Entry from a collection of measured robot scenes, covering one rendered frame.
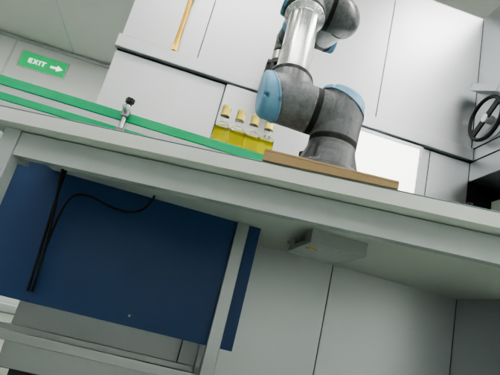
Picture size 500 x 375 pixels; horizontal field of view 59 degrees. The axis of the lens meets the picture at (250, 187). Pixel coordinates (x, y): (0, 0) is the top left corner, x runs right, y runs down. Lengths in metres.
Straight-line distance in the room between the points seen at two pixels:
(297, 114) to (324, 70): 1.03
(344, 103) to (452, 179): 1.16
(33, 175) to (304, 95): 0.86
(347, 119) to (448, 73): 1.35
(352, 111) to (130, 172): 0.53
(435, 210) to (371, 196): 0.13
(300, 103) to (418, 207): 0.35
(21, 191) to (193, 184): 0.64
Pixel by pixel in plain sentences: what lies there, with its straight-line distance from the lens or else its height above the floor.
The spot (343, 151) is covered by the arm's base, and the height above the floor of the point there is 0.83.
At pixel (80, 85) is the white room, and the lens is 5.23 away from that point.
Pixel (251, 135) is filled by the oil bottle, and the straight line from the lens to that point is 1.64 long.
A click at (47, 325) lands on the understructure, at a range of 1.71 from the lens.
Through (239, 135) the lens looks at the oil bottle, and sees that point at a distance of 1.62.
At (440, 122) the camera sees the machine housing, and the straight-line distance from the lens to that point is 2.22.
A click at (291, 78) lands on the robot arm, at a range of 1.07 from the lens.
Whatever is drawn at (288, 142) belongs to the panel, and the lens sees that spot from 1.82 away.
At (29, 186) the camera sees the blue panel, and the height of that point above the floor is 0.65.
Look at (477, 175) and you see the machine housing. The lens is 2.16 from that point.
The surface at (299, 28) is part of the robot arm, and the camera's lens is 1.25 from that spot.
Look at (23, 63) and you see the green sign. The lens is 5.44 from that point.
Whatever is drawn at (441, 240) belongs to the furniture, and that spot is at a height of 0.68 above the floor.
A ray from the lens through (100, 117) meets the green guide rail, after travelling 1.51.
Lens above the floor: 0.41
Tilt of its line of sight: 17 degrees up
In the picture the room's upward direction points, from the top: 14 degrees clockwise
